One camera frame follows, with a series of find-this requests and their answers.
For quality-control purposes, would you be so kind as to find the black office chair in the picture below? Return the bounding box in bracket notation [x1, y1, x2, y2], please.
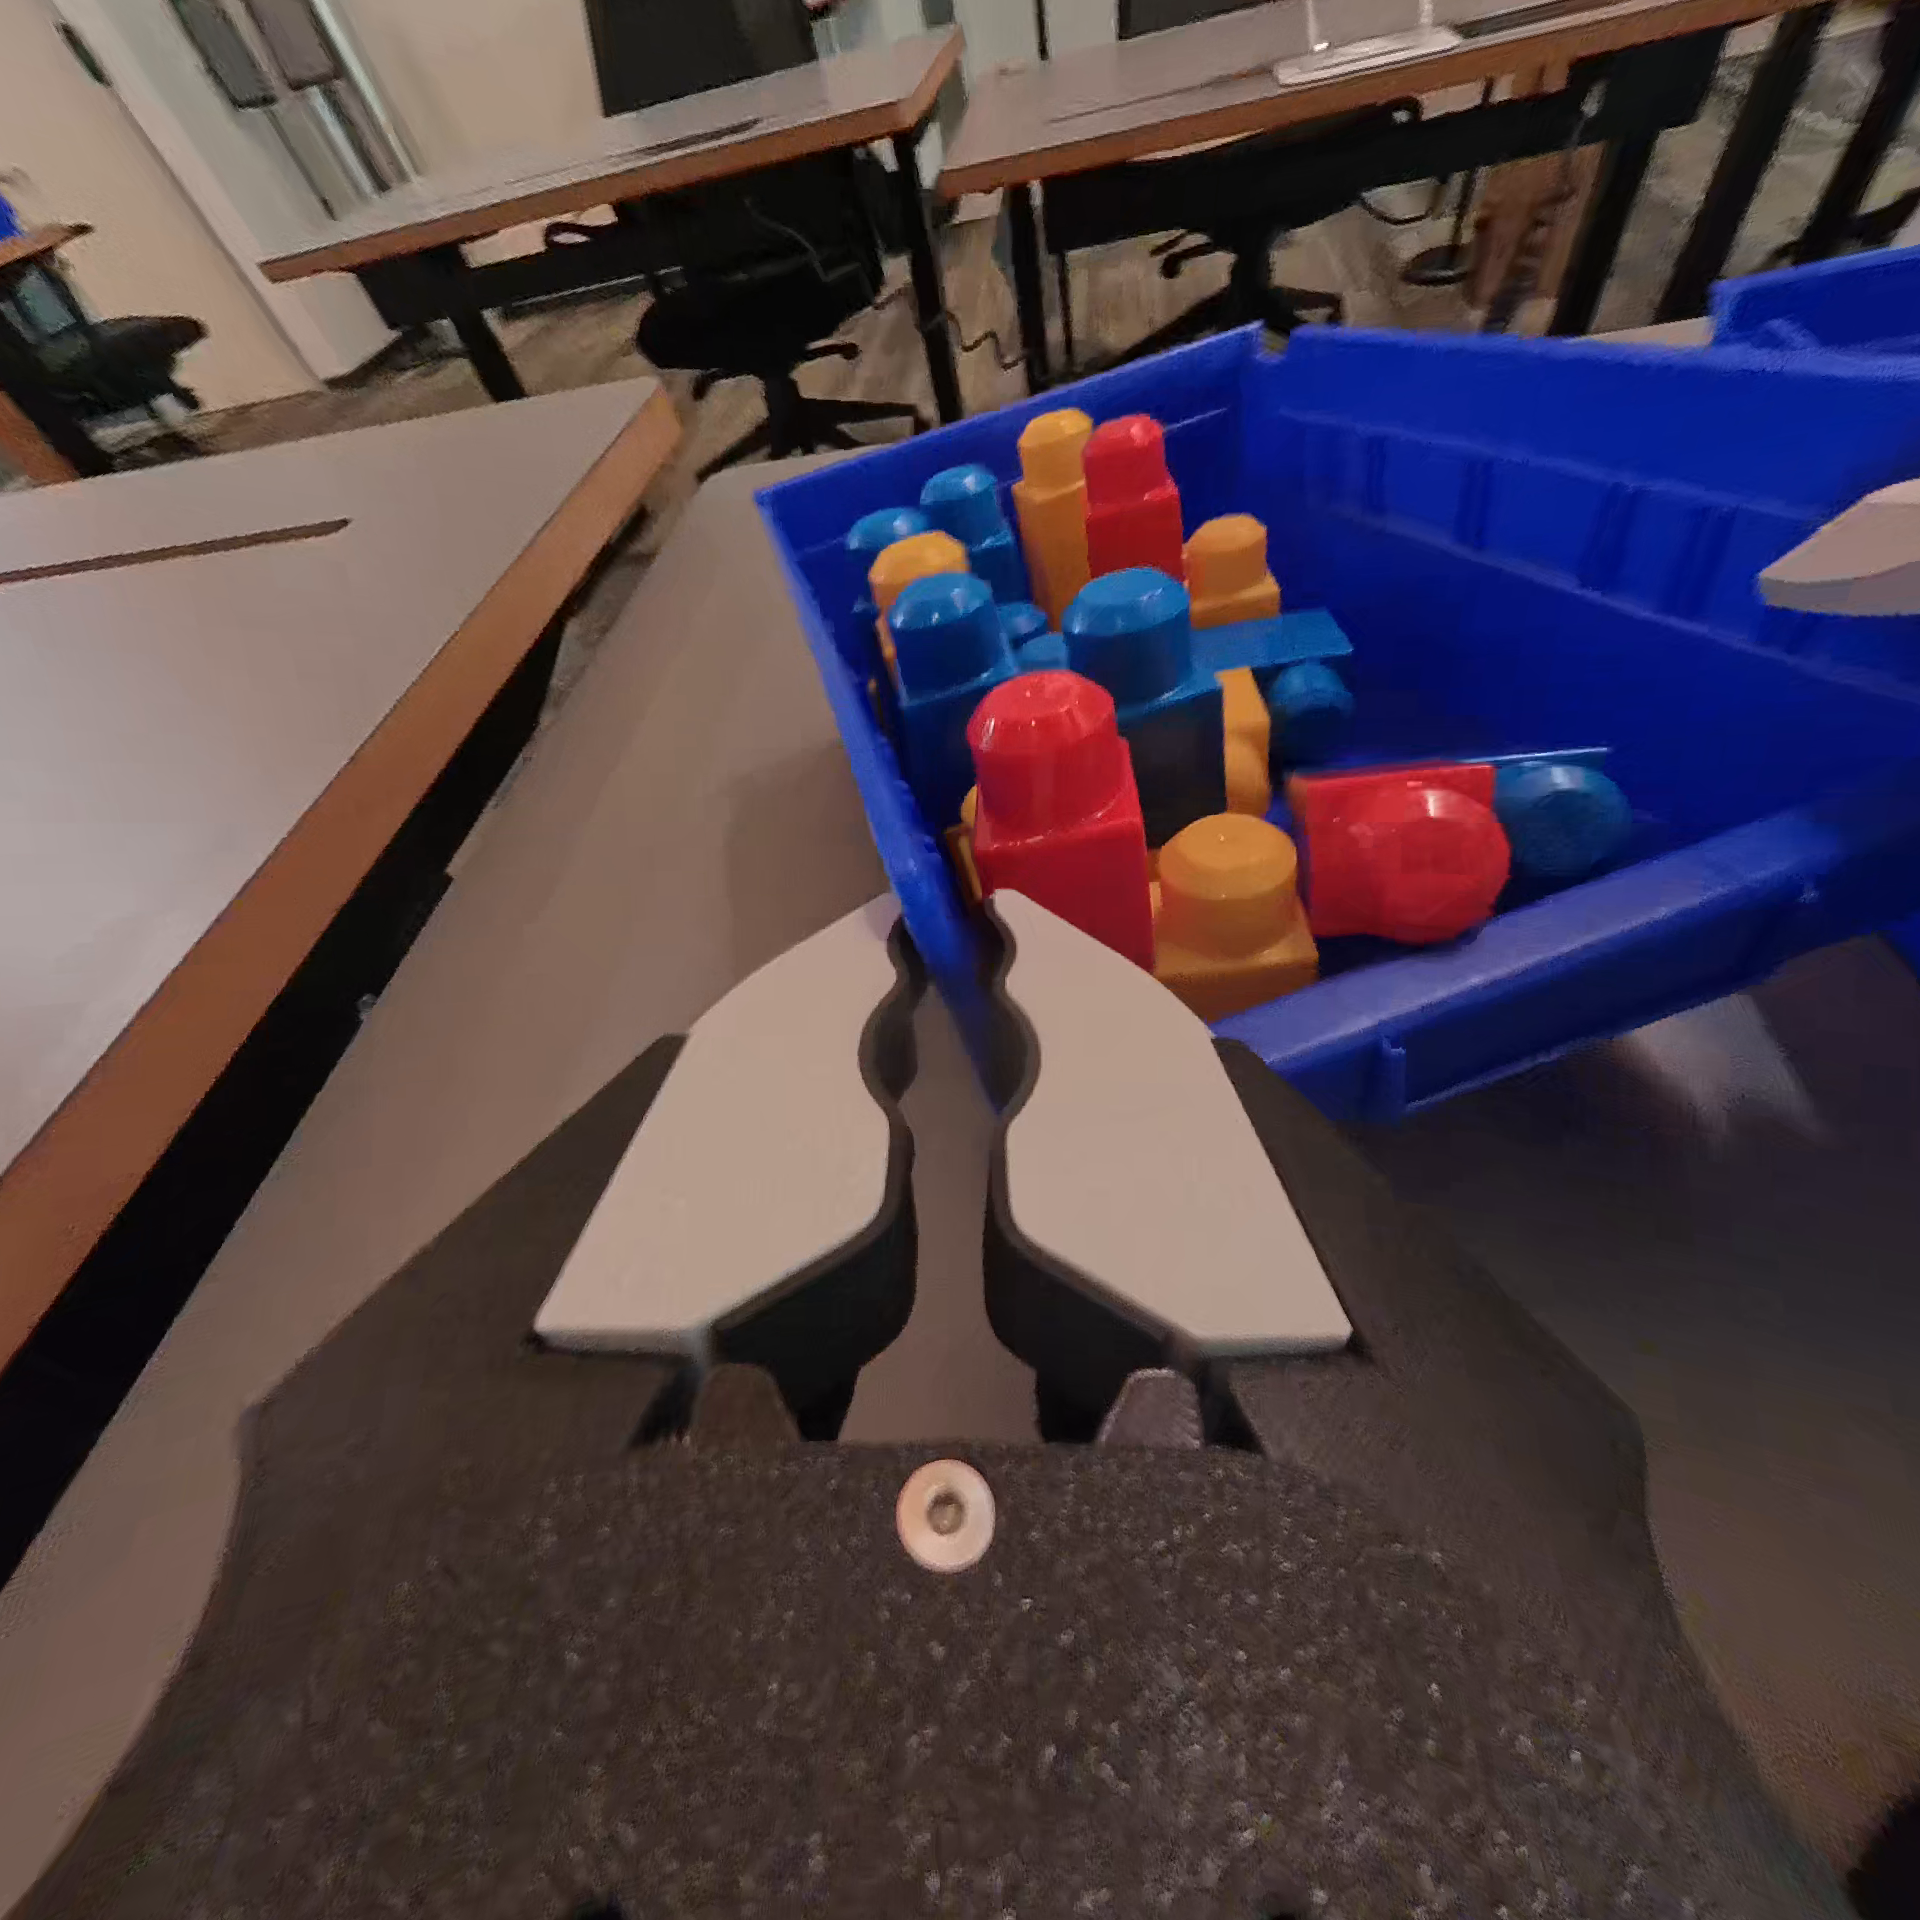
[545, 141, 922, 466]
[0, 263, 202, 483]
[1154, 90, 1425, 338]

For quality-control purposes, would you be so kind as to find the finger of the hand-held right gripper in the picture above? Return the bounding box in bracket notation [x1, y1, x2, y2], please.
[1756, 481, 1920, 620]

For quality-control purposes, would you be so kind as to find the blue plastic bin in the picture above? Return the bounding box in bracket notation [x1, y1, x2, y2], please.
[754, 323, 1920, 1127]
[1709, 244, 1920, 361]

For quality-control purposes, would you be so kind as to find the wooden top desk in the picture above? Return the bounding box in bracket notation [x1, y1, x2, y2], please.
[936, 0, 1847, 396]
[262, 28, 968, 429]

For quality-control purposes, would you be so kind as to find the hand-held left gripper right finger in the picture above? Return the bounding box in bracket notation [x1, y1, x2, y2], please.
[983, 890, 1356, 1427]

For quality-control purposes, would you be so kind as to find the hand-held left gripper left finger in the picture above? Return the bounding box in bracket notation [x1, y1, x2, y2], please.
[532, 895, 921, 1427]

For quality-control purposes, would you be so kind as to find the pile of assorted building blocks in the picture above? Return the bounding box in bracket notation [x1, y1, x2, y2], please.
[842, 407, 1637, 1025]

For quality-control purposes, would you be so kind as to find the grey desk with wooden edge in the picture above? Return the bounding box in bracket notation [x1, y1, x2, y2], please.
[0, 375, 682, 1374]

